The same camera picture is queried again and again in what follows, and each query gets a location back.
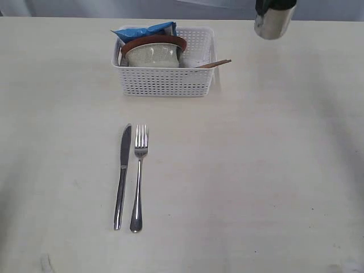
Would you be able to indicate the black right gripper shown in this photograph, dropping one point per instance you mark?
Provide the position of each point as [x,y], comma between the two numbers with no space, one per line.
[262,6]

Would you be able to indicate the steel cup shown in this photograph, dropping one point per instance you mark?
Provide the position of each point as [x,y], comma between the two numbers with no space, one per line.
[273,24]

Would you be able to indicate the brown wooden chopsticks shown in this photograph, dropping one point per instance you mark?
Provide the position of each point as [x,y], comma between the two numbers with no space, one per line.
[214,64]

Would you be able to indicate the blue snack packet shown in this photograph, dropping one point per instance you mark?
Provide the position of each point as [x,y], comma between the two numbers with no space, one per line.
[129,34]

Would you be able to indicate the white perforated plastic basket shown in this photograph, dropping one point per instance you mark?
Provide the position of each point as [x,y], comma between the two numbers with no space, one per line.
[187,81]

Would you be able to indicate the brown plate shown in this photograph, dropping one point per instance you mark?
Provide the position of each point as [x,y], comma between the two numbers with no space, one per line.
[175,40]

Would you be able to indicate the speckled grey ceramic bowl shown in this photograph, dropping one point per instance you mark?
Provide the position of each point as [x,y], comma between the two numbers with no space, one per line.
[154,55]

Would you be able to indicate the silver fork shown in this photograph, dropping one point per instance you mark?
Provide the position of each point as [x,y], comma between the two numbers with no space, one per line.
[140,151]

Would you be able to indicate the silver table knife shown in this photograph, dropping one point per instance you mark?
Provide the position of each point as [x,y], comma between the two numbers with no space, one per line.
[124,161]

